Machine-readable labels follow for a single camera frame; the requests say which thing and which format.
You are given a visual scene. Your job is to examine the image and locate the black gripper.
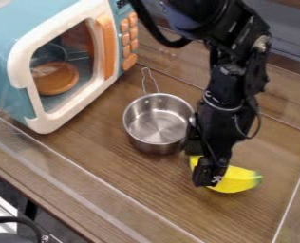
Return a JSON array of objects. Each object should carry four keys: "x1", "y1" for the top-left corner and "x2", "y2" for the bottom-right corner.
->
[{"x1": 185, "y1": 91, "x2": 260, "y2": 187}]

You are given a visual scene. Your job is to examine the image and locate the yellow toy banana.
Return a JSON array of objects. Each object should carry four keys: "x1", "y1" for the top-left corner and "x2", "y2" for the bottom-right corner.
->
[{"x1": 189, "y1": 156, "x2": 263, "y2": 194}]

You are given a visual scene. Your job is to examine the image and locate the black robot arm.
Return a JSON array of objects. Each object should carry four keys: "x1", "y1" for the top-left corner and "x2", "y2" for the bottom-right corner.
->
[{"x1": 129, "y1": 0, "x2": 272, "y2": 187}]

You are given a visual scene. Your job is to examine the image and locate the silver metal pot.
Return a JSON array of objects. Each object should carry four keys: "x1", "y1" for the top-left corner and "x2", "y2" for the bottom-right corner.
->
[{"x1": 122, "y1": 67, "x2": 194, "y2": 155}]

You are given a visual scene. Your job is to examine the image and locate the orange plate in microwave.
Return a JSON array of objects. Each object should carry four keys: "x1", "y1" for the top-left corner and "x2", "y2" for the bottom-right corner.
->
[{"x1": 31, "y1": 62, "x2": 80, "y2": 96}]

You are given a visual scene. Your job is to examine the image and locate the blue white toy microwave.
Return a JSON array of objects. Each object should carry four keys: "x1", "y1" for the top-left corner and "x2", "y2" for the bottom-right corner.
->
[{"x1": 0, "y1": 0, "x2": 138, "y2": 134}]

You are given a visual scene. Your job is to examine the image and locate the black cable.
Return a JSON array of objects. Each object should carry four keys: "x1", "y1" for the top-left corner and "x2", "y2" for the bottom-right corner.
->
[{"x1": 0, "y1": 215, "x2": 43, "y2": 243}]

